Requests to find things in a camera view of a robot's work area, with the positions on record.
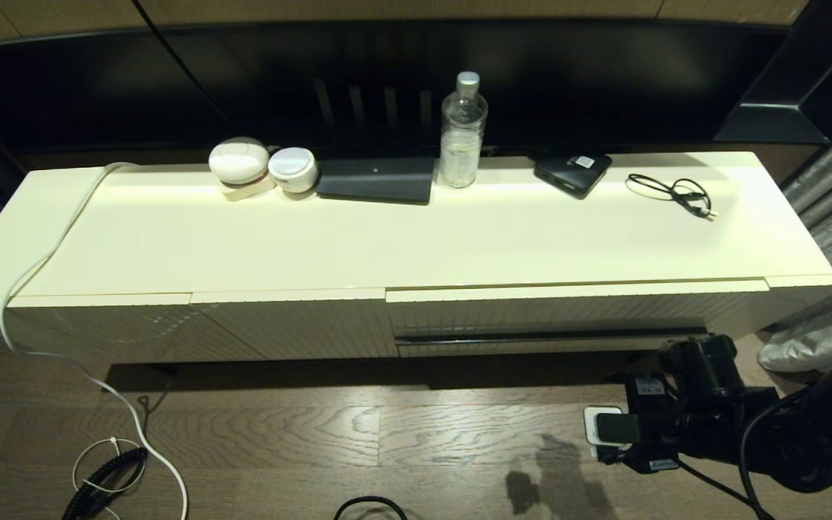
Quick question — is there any black flat rectangular box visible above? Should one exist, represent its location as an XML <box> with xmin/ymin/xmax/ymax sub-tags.
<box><xmin>316</xmin><ymin>158</ymin><xmax>435</xmax><ymax>207</ymax></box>

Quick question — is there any black spiral cable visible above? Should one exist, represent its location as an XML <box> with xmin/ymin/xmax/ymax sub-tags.
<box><xmin>62</xmin><ymin>448</ymin><xmax>150</xmax><ymax>520</ymax></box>

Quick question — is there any white low cabinet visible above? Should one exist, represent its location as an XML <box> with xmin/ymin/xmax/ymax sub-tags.
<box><xmin>0</xmin><ymin>150</ymin><xmax>832</xmax><ymax>365</ymax></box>

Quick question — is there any black glossy wall frame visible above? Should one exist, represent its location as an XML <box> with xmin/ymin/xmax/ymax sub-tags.
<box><xmin>711</xmin><ymin>0</ymin><xmax>832</xmax><ymax>145</ymax></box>

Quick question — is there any large white round device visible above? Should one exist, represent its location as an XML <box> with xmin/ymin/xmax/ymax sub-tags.
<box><xmin>208</xmin><ymin>137</ymin><xmax>270</xmax><ymax>186</ymax></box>

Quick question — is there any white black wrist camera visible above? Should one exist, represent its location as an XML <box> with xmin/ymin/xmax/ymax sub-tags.
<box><xmin>584</xmin><ymin>406</ymin><xmax>642</xmax><ymax>463</ymax></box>

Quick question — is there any cream device base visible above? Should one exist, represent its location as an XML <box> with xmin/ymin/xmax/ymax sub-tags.
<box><xmin>222</xmin><ymin>177</ymin><xmax>277</xmax><ymax>203</ymax></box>

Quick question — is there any white round jar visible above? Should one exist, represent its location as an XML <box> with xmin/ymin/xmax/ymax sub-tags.
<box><xmin>268</xmin><ymin>147</ymin><xmax>318</xmax><ymax>194</ymax></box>

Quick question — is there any cream glossy cabinet door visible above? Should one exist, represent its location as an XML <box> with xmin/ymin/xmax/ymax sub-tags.
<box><xmin>10</xmin><ymin>292</ymin><xmax>267</xmax><ymax>364</ymax></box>

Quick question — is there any black television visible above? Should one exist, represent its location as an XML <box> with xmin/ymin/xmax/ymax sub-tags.
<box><xmin>0</xmin><ymin>20</ymin><xmax>807</xmax><ymax>156</ymax></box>

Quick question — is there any thin white cable loop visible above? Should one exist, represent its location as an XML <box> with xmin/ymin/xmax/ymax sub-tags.
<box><xmin>71</xmin><ymin>436</ymin><xmax>148</xmax><ymax>520</ymax></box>

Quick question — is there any small black box white label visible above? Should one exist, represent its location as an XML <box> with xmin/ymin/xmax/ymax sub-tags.
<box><xmin>534</xmin><ymin>152</ymin><xmax>613</xmax><ymax>200</ymax></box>

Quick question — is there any cream drawer with black handle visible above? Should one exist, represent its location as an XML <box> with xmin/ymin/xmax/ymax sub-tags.
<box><xmin>386</xmin><ymin>280</ymin><xmax>769</xmax><ymax>360</ymax></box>

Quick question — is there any black floor cable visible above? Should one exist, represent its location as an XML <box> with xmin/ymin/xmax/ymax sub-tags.
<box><xmin>333</xmin><ymin>495</ymin><xmax>410</xmax><ymax>520</ymax></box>

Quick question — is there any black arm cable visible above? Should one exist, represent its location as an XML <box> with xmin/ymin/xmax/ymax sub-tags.
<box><xmin>676</xmin><ymin>404</ymin><xmax>778</xmax><ymax>520</ymax></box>

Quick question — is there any black coiled USB cable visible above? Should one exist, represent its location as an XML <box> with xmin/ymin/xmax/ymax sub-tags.
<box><xmin>625</xmin><ymin>174</ymin><xmax>716</xmax><ymax>220</ymax></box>

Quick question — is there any clear plastic water bottle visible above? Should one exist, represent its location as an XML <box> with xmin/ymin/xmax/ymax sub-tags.
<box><xmin>439</xmin><ymin>71</ymin><xmax>489</xmax><ymax>189</ymax></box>

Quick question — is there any thick white power cable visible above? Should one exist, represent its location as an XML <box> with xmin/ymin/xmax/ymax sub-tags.
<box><xmin>0</xmin><ymin>163</ymin><xmax>190</xmax><ymax>520</ymax></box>

